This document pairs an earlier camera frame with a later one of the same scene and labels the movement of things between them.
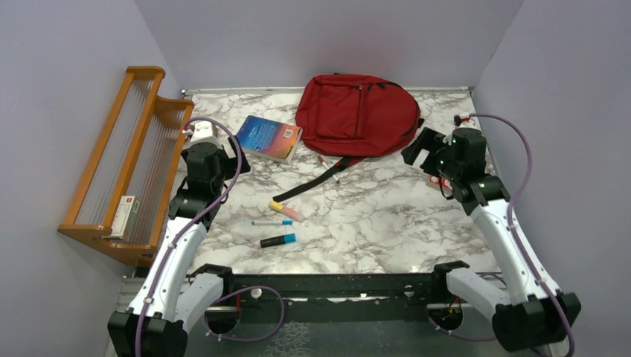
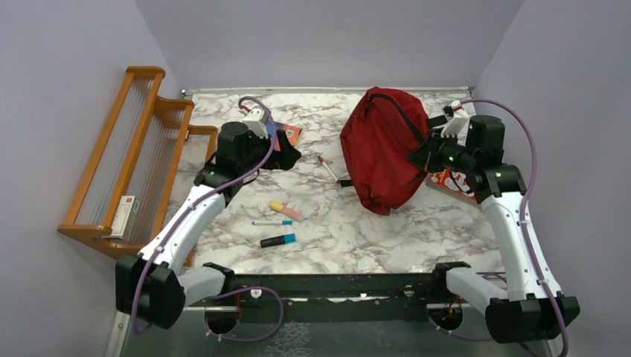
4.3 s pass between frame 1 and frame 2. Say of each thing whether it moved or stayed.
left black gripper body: moved
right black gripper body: stayed
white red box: stayed
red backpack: moved
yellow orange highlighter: stayed
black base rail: stayed
